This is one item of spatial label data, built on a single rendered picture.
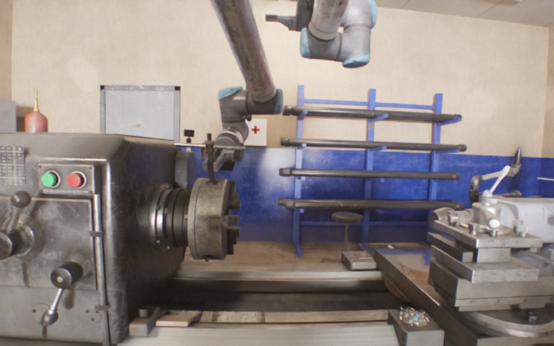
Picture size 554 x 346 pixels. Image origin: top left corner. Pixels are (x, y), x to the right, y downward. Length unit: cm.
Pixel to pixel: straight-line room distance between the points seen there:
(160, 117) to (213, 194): 335
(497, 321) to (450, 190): 407
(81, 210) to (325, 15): 77
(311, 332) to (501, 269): 47
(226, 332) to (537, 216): 103
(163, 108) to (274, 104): 322
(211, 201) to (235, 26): 45
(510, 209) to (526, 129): 452
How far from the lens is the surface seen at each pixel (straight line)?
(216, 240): 78
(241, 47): 76
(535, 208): 120
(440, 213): 104
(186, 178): 101
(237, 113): 101
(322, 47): 92
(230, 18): 70
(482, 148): 510
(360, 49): 97
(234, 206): 89
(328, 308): 114
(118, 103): 435
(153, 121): 411
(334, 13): 85
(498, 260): 82
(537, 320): 87
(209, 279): 108
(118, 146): 70
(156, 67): 427
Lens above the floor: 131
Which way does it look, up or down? 5 degrees down
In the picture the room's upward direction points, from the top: 2 degrees clockwise
